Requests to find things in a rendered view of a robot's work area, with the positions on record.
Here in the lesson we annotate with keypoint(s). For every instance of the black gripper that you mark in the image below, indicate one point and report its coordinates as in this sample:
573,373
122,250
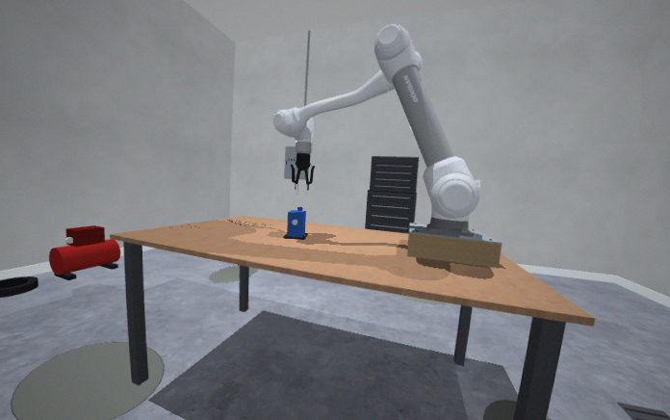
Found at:
303,164

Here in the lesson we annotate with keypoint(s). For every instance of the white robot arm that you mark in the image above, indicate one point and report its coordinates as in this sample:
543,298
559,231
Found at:
455,195

